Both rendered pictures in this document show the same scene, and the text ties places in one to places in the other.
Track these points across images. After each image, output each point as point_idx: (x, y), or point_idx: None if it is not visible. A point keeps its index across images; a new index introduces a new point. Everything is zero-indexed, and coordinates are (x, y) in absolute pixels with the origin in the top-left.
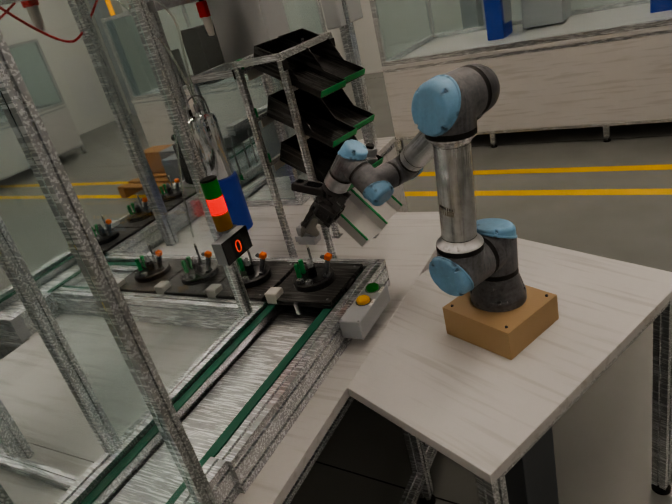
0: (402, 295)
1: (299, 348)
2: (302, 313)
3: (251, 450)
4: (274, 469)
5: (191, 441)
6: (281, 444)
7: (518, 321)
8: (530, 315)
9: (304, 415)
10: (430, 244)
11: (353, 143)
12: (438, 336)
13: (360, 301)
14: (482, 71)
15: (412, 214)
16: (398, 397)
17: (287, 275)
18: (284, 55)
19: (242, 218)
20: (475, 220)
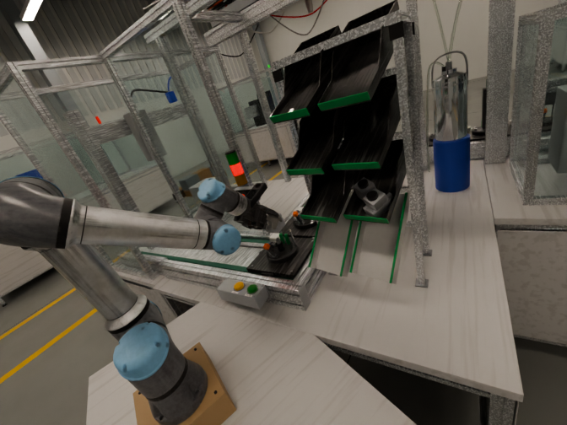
0: (283, 322)
1: (218, 266)
2: None
3: (167, 270)
4: (170, 284)
5: (193, 250)
6: (182, 282)
7: (138, 406)
8: (137, 421)
9: (193, 287)
10: (386, 344)
11: (206, 184)
12: (211, 352)
13: (234, 284)
14: (10, 202)
15: (499, 318)
16: (173, 329)
17: (305, 237)
18: (281, 63)
19: (445, 180)
20: (97, 309)
